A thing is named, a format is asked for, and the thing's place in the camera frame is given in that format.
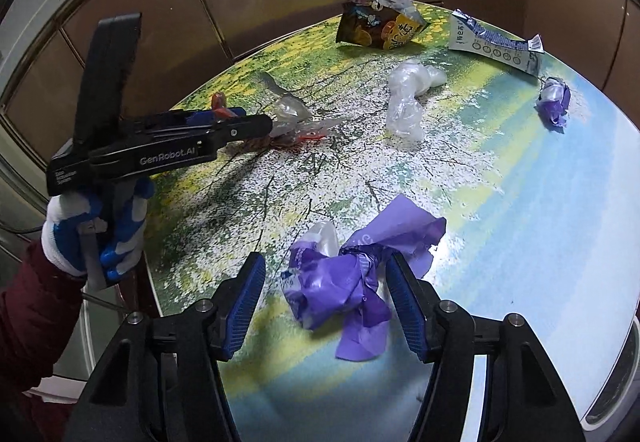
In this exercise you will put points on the person's left hand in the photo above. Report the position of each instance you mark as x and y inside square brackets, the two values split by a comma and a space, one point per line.
[65, 227]

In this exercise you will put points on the purple plastic bag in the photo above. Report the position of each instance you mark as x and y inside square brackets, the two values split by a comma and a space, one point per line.
[345, 282]

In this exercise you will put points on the small purple wrapper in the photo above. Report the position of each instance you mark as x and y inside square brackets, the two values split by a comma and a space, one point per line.
[554, 102]

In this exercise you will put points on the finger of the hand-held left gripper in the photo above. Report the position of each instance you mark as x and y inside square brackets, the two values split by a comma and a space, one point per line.
[215, 116]
[245, 129]

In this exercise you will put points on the brown orange snack packet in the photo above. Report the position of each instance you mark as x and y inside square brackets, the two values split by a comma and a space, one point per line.
[380, 24]

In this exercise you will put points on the clear red-printed plastic bag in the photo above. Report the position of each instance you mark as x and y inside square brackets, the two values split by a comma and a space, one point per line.
[295, 111]

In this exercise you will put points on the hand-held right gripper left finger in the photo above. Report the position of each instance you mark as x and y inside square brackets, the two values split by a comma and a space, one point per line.
[245, 307]

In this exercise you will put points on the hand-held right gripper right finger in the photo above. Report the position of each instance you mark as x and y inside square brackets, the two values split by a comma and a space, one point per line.
[407, 312]

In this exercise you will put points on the person's left forearm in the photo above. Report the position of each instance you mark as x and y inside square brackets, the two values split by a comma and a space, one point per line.
[35, 322]

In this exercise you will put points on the white blue paper wrapper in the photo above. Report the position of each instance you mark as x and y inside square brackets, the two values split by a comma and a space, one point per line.
[487, 39]

